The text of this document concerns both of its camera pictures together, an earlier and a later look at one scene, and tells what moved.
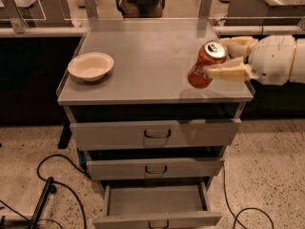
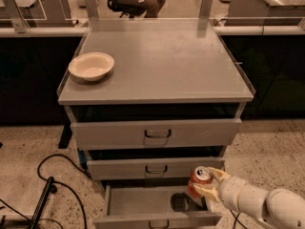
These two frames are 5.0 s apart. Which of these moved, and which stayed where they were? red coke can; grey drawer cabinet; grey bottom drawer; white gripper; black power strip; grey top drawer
Moved: white gripper; red coke can
Stayed: grey bottom drawer; grey drawer cabinet; grey top drawer; black power strip
